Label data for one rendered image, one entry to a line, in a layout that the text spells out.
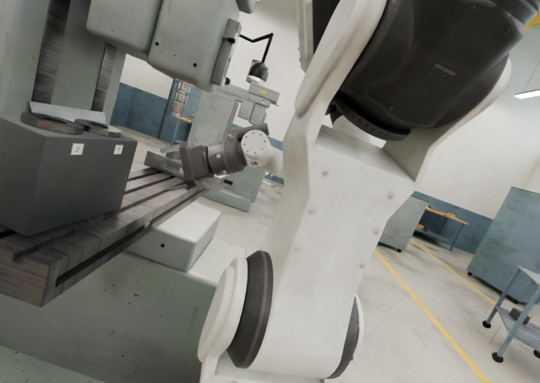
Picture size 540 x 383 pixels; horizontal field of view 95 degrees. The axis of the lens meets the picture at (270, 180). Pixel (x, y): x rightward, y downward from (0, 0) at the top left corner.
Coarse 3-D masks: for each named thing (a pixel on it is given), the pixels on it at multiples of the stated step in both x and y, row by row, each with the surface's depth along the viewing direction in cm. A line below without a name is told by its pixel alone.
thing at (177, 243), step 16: (192, 208) 103; (208, 208) 110; (176, 224) 85; (192, 224) 89; (208, 224) 94; (144, 240) 79; (160, 240) 79; (176, 240) 79; (192, 240) 79; (208, 240) 102; (144, 256) 80; (160, 256) 80; (176, 256) 80; (192, 256) 80
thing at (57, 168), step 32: (0, 128) 42; (32, 128) 41; (64, 128) 45; (96, 128) 53; (0, 160) 42; (32, 160) 41; (64, 160) 45; (96, 160) 52; (128, 160) 61; (0, 192) 43; (32, 192) 42; (64, 192) 47; (96, 192) 55; (0, 224) 44; (32, 224) 44; (64, 224) 50
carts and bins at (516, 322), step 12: (516, 276) 281; (528, 276) 246; (492, 312) 291; (504, 312) 273; (516, 312) 267; (528, 312) 222; (504, 324) 246; (516, 324) 225; (528, 324) 264; (516, 336) 225; (528, 336) 234; (504, 348) 229
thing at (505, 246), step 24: (528, 192) 445; (408, 216) 459; (504, 216) 468; (528, 216) 437; (384, 240) 467; (408, 240) 469; (504, 240) 458; (528, 240) 428; (480, 264) 481; (504, 264) 449; (528, 264) 420; (504, 288) 440; (528, 288) 414
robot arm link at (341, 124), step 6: (336, 120) 64; (342, 120) 62; (348, 120) 61; (336, 126) 64; (342, 126) 62; (348, 126) 61; (354, 126) 60; (348, 132) 61; (354, 132) 60; (360, 132) 60; (360, 138) 59; (366, 138) 59; (372, 138) 60; (372, 144) 59
